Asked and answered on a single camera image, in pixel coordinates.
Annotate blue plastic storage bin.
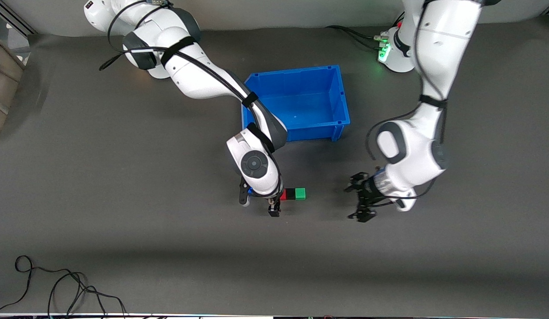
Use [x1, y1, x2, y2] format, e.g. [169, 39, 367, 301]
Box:
[241, 65, 351, 143]

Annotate beige cardboard box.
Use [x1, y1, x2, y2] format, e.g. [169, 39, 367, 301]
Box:
[0, 37, 27, 136]

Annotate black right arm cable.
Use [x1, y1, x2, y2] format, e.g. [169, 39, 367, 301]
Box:
[99, 0, 285, 196]

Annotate black left arm base cables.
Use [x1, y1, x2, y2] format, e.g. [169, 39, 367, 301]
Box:
[325, 9, 403, 51]

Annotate loose thin black cable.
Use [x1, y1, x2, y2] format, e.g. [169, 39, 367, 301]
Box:
[0, 255, 127, 318]

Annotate dark metal frame rail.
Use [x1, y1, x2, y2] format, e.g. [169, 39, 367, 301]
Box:
[0, 8, 37, 36]

